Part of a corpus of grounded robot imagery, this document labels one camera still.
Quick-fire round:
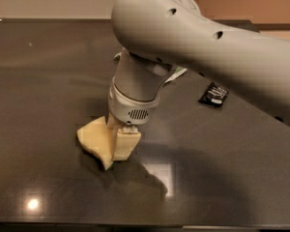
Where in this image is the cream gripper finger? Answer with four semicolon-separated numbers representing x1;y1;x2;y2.
113;126;141;161
107;113;122;152

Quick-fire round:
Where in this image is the yellow wavy sponge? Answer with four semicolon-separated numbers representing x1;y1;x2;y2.
76;116;113;170

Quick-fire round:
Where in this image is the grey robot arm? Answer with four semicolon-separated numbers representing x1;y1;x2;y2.
108;0;290;127

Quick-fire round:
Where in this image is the green jalapeno chip bag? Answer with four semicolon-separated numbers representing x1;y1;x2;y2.
113;52;187;83

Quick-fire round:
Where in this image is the black snack wrapper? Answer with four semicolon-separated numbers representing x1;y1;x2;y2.
199;82;229;107

